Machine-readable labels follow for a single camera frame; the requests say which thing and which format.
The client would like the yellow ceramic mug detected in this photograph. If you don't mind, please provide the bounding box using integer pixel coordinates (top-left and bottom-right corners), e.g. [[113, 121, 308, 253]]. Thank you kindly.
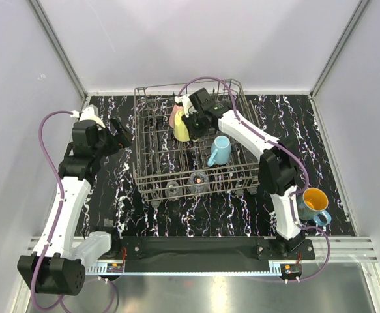
[[173, 109, 190, 142]]

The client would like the pink ceramic mug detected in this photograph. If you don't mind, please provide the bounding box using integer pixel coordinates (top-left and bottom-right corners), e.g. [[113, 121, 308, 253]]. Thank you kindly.
[[168, 104, 183, 128]]

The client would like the light blue ceramic mug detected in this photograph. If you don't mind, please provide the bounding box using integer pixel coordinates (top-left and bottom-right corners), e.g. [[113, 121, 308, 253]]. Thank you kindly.
[[207, 136, 231, 167]]

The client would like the clear glass cup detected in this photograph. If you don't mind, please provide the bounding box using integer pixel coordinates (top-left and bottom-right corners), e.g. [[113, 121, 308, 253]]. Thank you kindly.
[[165, 181, 183, 201], [186, 171, 209, 195]]

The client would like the blue floral mug orange inside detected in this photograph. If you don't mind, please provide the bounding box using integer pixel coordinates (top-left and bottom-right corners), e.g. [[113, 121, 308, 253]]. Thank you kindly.
[[297, 188, 332, 227]]

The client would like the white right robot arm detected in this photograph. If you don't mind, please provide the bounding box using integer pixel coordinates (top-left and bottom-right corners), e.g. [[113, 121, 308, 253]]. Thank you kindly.
[[175, 88, 305, 259]]

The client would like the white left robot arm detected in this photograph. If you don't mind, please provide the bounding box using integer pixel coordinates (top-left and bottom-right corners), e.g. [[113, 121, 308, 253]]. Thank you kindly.
[[17, 117, 132, 295]]

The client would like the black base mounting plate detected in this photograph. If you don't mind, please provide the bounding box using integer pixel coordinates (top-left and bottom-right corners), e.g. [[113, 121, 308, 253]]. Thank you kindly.
[[104, 237, 315, 261]]

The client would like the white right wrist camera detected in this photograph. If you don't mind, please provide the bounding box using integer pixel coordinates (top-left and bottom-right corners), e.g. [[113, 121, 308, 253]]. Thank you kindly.
[[175, 94, 196, 117]]

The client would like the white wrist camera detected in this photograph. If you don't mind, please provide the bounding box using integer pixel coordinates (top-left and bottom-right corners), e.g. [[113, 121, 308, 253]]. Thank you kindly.
[[70, 105, 106, 128], [175, 94, 196, 117]]

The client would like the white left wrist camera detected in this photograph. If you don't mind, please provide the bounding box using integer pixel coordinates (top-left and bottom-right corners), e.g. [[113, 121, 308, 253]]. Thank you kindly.
[[70, 105, 106, 128]]

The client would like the grey wire dish rack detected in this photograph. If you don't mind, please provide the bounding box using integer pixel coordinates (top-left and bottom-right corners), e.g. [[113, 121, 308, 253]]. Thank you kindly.
[[133, 84, 259, 207]]

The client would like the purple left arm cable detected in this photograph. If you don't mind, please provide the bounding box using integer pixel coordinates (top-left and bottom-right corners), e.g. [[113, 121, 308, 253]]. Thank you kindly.
[[29, 110, 80, 309]]

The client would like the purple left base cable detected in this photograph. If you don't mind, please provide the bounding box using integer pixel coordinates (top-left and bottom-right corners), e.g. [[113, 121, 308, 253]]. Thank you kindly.
[[59, 278, 118, 313]]

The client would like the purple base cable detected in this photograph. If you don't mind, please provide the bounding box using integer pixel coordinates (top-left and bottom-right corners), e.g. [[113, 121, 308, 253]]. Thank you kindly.
[[299, 224, 332, 282], [59, 278, 118, 313]]

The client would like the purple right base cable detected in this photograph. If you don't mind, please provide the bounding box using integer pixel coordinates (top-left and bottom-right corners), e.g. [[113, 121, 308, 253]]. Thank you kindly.
[[299, 224, 332, 282]]

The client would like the aluminium frame rail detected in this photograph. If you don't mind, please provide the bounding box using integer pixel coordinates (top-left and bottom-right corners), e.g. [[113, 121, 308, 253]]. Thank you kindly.
[[23, 236, 379, 278]]

